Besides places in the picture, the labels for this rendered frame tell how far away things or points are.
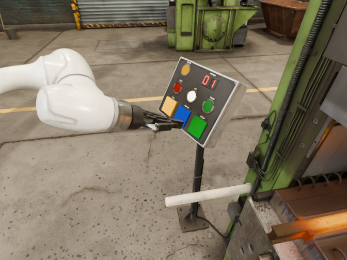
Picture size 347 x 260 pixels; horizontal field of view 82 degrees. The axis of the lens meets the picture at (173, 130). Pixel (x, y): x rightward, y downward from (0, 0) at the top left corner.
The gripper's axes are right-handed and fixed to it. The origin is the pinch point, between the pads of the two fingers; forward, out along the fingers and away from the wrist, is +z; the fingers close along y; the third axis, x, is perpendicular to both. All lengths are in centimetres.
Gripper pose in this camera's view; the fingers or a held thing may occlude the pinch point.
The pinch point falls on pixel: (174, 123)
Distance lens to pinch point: 71.4
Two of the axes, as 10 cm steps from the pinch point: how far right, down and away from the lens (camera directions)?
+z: 7.0, 0.8, 7.1
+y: 5.8, 5.0, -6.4
